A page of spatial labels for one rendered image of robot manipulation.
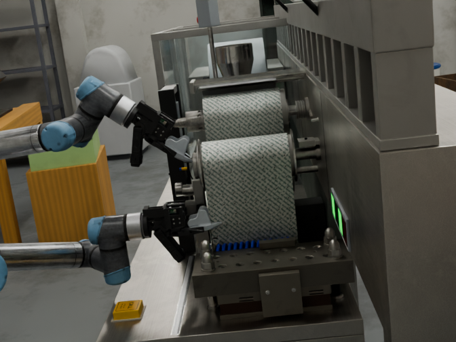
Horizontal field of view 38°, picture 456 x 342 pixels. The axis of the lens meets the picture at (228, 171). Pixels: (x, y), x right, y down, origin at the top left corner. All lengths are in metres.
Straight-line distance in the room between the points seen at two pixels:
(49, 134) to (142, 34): 7.39
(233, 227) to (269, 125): 0.36
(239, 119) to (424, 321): 1.12
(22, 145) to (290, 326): 0.82
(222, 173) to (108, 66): 6.69
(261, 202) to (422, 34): 0.97
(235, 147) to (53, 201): 3.30
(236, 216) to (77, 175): 3.18
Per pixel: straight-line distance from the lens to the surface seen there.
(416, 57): 0.96
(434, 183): 0.98
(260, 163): 1.80
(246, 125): 2.02
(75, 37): 9.17
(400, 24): 0.95
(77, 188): 4.96
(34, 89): 9.54
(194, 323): 1.75
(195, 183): 1.89
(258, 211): 1.83
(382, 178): 0.96
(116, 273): 1.89
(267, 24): 2.78
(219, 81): 2.07
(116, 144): 8.52
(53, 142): 1.77
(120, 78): 8.41
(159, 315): 1.82
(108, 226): 1.85
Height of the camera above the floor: 1.66
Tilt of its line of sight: 13 degrees down
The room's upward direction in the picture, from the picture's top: 7 degrees counter-clockwise
